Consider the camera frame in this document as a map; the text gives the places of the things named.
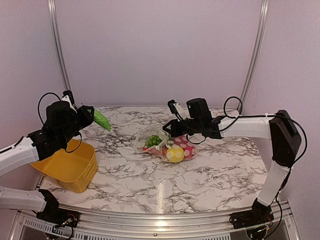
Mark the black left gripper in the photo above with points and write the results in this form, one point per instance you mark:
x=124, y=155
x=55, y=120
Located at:
x=87, y=118

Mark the aluminium frame post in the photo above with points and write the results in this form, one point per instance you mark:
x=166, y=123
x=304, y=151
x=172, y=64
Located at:
x=261, y=28
x=53, y=17

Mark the left aluminium frame post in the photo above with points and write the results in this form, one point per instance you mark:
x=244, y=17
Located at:
x=53, y=17

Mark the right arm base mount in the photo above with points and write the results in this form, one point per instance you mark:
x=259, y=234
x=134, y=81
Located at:
x=249, y=218

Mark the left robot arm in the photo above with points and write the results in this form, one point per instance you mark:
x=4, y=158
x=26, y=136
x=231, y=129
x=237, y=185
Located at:
x=62, y=124

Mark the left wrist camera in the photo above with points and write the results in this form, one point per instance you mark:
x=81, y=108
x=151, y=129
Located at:
x=68, y=97

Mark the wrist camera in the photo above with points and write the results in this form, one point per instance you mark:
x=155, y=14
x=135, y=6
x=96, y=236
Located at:
x=68, y=97
x=177, y=110

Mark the fake red pepper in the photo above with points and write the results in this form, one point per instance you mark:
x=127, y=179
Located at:
x=160, y=150

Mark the yellow plastic basket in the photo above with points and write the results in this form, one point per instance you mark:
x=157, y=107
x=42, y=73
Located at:
x=73, y=168

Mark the fake green cucumber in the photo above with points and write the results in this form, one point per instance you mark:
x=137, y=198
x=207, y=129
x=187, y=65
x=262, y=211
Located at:
x=101, y=120

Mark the fake yellow lemon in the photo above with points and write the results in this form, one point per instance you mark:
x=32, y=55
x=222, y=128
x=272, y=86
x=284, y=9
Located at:
x=175, y=154

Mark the fake green grapes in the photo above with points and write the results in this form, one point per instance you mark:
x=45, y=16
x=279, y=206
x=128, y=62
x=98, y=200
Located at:
x=153, y=140

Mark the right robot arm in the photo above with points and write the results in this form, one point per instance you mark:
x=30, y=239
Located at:
x=284, y=133

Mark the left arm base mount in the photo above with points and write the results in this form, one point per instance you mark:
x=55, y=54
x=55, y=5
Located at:
x=59, y=216

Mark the clear polka dot zip bag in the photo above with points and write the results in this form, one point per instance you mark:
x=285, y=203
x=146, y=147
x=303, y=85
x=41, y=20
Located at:
x=143, y=135

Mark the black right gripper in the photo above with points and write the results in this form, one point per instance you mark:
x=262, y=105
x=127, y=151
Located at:
x=175, y=132

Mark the right aluminium frame post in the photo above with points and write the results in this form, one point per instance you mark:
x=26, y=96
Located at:
x=261, y=28

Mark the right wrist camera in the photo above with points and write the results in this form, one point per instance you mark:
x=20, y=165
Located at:
x=177, y=110

